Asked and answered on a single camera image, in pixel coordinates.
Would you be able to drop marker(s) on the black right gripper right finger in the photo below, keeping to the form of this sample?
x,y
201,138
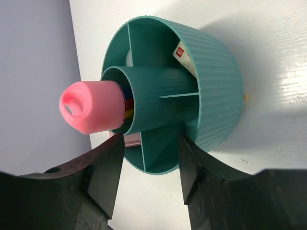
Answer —
x,y
220,197

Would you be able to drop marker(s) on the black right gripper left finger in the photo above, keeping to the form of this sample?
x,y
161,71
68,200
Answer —
x,y
77,195

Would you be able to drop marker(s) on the pink capped crayon tube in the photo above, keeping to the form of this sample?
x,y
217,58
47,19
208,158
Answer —
x,y
96,106

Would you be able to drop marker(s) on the white staples box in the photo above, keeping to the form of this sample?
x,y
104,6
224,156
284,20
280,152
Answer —
x,y
181,55

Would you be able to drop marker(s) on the pink translucent highlighter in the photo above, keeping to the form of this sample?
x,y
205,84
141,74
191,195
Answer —
x,y
132,140

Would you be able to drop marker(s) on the clear tape roll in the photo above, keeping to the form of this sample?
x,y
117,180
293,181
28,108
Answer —
x,y
129,61

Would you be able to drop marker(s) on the teal round desk organizer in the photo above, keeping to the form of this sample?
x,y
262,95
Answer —
x,y
168,100

